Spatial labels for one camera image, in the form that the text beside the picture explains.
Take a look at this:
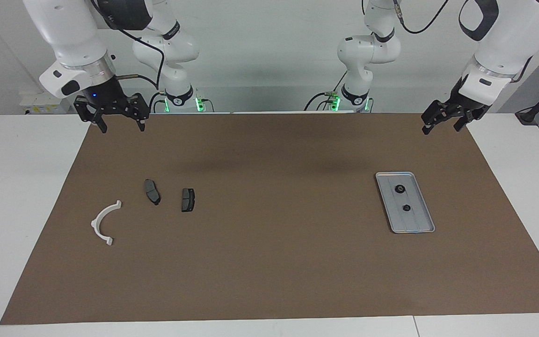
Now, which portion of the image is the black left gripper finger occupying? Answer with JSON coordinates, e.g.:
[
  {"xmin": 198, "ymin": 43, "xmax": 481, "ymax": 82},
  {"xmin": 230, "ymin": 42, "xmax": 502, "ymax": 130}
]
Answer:
[
  {"xmin": 453, "ymin": 108, "xmax": 488, "ymax": 132},
  {"xmin": 422, "ymin": 100, "xmax": 452, "ymax": 135}
]

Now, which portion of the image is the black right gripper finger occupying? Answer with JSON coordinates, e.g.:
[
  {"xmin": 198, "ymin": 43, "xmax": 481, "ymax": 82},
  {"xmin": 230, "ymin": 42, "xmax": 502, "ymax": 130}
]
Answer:
[
  {"xmin": 74, "ymin": 96, "xmax": 108, "ymax": 134},
  {"xmin": 129, "ymin": 93, "xmax": 151, "ymax": 132}
]

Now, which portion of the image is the silver metal tray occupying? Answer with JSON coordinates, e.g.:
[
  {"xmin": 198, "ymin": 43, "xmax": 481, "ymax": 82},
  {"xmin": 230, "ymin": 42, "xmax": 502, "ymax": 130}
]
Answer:
[{"xmin": 375, "ymin": 172, "xmax": 436, "ymax": 234}]

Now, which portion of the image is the curved dark brake pad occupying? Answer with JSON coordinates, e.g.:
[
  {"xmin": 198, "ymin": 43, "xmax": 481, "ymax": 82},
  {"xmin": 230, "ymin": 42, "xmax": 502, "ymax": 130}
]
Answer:
[{"xmin": 144, "ymin": 179, "xmax": 161, "ymax": 205}]

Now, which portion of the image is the brown table mat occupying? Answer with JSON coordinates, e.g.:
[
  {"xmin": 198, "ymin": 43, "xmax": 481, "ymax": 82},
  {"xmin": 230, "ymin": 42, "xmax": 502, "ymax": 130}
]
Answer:
[{"xmin": 0, "ymin": 112, "xmax": 539, "ymax": 325}]

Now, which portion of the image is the black right base cable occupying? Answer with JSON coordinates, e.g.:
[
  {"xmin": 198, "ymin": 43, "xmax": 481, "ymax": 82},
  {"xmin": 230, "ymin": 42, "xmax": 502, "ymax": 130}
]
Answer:
[{"xmin": 149, "ymin": 91, "xmax": 167, "ymax": 114}]

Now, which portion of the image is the black base cable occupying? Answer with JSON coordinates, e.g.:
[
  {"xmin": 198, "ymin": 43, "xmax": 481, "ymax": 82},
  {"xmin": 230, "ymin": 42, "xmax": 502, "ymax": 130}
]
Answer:
[
  {"xmin": 304, "ymin": 70, "xmax": 349, "ymax": 111},
  {"xmin": 149, "ymin": 91, "xmax": 167, "ymax": 114}
]

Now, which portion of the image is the white electrical wall box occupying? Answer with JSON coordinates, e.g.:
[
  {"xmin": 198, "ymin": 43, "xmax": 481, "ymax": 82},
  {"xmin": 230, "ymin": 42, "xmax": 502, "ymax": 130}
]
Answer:
[{"xmin": 19, "ymin": 93, "xmax": 71, "ymax": 114}]

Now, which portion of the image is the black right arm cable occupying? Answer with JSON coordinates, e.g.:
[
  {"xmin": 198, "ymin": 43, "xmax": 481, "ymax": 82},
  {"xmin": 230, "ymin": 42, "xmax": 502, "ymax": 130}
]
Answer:
[{"xmin": 89, "ymin": 0, "xmax": 166, "ymax": 91}]

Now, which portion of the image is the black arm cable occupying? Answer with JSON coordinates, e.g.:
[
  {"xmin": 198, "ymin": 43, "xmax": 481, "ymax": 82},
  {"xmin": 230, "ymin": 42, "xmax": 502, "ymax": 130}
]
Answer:
[
  {"xmin": 89, "ymin": 0, "xmax": 166, "ymax": 91},
  {"xmin": 393, "ymin": 0, "xmax": 534, "ymax": 85}
]

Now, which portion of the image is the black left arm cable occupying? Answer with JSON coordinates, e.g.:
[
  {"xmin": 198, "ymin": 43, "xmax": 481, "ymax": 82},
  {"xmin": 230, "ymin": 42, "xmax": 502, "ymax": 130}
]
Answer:
[{"xmin": 393, "ymin": 0, "xmax": 534, "ymax": 85}]

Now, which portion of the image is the white semicircular bracket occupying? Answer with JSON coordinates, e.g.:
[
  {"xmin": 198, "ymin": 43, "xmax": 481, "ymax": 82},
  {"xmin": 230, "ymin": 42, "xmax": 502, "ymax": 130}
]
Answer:
[{"xmin": 91, "ymin": 200, "xmax": 123, "ymax": 246}]

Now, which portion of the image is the black left base cable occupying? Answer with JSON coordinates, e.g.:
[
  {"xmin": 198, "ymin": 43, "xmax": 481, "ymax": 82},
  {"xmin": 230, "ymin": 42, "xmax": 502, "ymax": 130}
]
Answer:
[{"xmin": 304, "ymin": 70, "xmax": 349, "ymax": 111}]

